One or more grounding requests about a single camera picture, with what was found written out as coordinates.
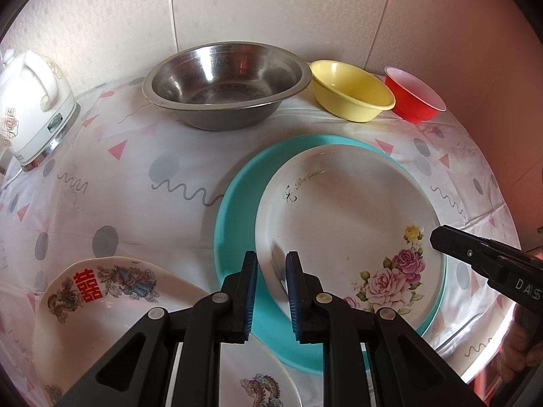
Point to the white dragon print plate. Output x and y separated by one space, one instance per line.
106 318

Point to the stainless steel bowl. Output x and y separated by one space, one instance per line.
220 76

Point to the white floral plate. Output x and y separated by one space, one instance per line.
348 220

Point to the yellow plastic bowl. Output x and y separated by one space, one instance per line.
352 93

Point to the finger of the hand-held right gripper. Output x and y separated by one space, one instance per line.
466 248

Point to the teal plate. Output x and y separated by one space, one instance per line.
237 220

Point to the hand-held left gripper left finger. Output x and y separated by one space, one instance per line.
251 288

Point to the red plastic bowl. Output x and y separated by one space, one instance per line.
415 101

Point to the white electric kettle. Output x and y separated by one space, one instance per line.
34 106

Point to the white patterned tablecloth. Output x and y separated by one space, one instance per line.
127 203

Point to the person's right hand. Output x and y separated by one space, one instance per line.
515 354

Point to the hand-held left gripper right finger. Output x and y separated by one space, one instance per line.
292 288

